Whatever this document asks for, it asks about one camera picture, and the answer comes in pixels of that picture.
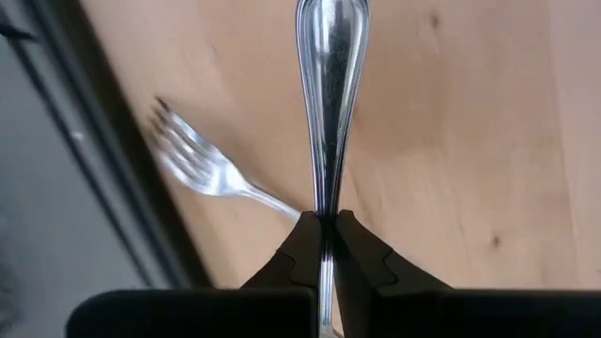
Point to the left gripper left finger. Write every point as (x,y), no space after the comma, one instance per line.
(296,263)

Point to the silver fork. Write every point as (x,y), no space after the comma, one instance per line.
(206,173)

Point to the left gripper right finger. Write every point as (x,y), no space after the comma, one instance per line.
(366,263)

